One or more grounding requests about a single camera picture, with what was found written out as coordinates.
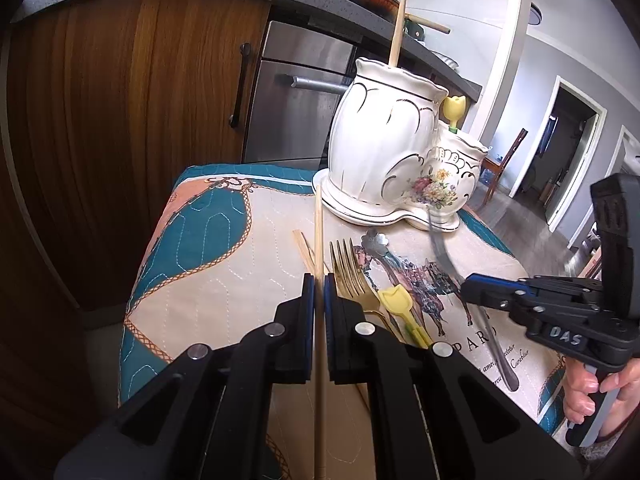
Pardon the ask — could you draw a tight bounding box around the silver fork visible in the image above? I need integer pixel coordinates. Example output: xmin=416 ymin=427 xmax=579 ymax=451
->
xmin=425 ymin=204 xmax=522 ymax=392

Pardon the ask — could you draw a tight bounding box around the wooden chopstick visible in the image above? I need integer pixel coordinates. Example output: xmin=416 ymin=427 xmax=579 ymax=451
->
xmin=387 ymin=0 xmax=407 ymax=67
xmin=292 ymin=230 xmax=314 ymax=275
xmin=314 ymin=185 xmax=328 ymax=480

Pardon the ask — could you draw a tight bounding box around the wooden chopstick in holder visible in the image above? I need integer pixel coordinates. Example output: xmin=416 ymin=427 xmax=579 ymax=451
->
xmin=387 ymin=0 xmax=407 ymax=67

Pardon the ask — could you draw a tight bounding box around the black cabinet handle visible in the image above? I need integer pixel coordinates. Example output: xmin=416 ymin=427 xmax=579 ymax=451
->
xmin=229 ymin=42 xmax=253 ymax=129

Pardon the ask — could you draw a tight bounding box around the stainless steel oven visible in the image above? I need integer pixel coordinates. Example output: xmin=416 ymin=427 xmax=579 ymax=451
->
xmin=244 ymin=21 xmax=354 ymax=169

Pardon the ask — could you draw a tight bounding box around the wooden chair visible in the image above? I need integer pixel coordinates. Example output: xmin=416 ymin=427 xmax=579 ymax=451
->
xmin=482 ymin=129 xmax=528 ymax=206

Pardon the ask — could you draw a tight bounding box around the wooden cabinet door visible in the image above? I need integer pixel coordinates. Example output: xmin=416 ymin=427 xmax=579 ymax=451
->
xmin=8 ymin=0 xmax=270 ymax=309

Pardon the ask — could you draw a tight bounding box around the quilted horse print cloth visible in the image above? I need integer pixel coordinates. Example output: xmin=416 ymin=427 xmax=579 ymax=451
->
xmin=117 ymin=161 xmax=572 ymax=480

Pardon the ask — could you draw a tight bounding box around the right hand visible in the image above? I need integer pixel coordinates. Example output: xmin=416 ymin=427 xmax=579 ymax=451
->
xmin=563 ymin=358 xmax=640 ymax=439

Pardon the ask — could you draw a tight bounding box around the white ceramic utensil holder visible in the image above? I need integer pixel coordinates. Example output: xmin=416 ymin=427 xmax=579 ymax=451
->
xmin=312 ymin=58 xmax=488 ymax=233

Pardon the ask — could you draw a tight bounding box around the silver flower spoon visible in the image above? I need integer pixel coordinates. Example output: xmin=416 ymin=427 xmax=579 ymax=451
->
xmin=361 ymin=228 xmax=409 ymax=285

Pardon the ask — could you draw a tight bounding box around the gold fork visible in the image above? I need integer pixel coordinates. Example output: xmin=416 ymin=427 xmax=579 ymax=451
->
xmin=329 ymin=238 xmax=402 ymax=340

